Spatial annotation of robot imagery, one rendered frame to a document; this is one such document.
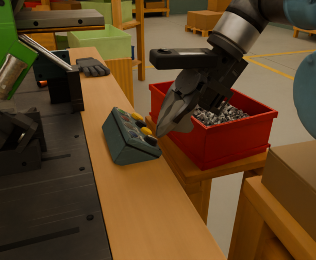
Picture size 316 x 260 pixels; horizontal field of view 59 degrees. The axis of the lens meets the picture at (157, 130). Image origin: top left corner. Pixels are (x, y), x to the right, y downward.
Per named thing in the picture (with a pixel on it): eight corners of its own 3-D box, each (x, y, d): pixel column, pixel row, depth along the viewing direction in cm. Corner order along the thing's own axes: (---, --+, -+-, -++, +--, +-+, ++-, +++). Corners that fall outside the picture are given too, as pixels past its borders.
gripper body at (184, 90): (216, 119, 53) (256, 64, 50) (183, 100, 48) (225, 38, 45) (198, 103, 59) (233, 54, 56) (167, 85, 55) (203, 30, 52)
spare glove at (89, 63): (69, 65, 110) (68, 59, 109) (95, 62, 114) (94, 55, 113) (82, 80, 95) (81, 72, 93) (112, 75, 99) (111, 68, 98)
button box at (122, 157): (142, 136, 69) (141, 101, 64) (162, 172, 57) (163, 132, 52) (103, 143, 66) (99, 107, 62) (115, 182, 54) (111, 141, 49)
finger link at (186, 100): (181, 127, 50) (210, 86, 48) (174, 124, 49) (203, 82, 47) (171, 116, 54) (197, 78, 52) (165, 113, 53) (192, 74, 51)
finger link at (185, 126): (180, 152, 55) (208, 114, 52) (157, 142, 52) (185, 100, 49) (175, 144, 57) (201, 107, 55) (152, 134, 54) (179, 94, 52)
